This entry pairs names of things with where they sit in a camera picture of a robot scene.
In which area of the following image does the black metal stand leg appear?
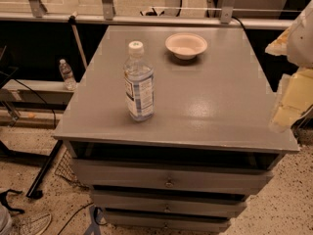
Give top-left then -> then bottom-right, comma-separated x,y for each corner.
26,140 -> 63,200

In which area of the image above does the grey drawer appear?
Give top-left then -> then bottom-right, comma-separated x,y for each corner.
70,159 -> 273,195
105,210 -> 230,233
92,190 -> 246,218

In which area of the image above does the white paper bowl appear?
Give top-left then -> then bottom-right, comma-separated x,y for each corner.
165,33 -> 207,60

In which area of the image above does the small clear water bottle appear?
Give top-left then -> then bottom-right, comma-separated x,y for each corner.
59,59 -> 76,91

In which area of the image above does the metal rail with brackets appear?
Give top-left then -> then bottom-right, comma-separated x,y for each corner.
0,0 -> 290,29

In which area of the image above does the grey drawer cabinet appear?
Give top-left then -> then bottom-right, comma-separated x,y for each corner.
53,24 -> 300,234

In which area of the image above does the bottom grey drawer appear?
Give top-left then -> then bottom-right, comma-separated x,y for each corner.
105,210 -> 230,233

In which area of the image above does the wire mesh panel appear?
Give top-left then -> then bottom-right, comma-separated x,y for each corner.
55,150 -> 88,189

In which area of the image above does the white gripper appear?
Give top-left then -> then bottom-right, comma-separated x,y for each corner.
265,0 -> 313,133

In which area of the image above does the black floor cable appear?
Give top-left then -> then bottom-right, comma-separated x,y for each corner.
57,202 -> 95,235

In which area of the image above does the black strap on floor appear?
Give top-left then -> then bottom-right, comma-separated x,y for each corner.
0,188 -> 25,214

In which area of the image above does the middle grey drawer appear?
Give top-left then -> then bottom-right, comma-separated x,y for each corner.
92,190 -> 246,218

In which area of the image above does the white mesh sneaker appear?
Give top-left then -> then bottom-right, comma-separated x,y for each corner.
10,212 -> 52,235

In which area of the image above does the top grey drawer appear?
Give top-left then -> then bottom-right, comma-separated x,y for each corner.
70,159 -> 273,195

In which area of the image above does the blue label plastic water bottle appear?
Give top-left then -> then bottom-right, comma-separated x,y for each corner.
123,41 -> 154,121

